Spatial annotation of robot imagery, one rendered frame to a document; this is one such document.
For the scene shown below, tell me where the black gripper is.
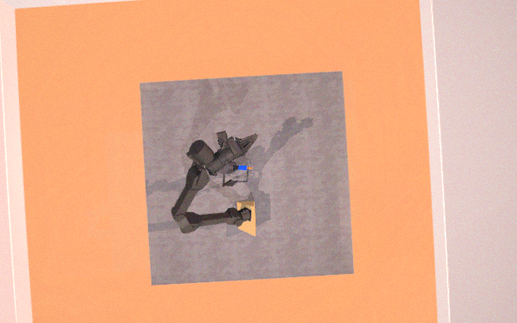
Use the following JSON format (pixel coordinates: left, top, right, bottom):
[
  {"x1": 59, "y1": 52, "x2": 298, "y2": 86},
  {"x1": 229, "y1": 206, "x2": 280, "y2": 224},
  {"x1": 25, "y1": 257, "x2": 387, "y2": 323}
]
[{"x1": 216, "y1": 134, "x2": 258, "y2": 166}]

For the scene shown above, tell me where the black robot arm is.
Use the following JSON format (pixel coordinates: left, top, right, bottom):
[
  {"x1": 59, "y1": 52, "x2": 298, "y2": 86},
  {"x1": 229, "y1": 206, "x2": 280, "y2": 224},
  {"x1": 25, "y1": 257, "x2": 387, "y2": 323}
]
[{"x1": 171, "y1": 131, "x2": 251, "y2": 234}]

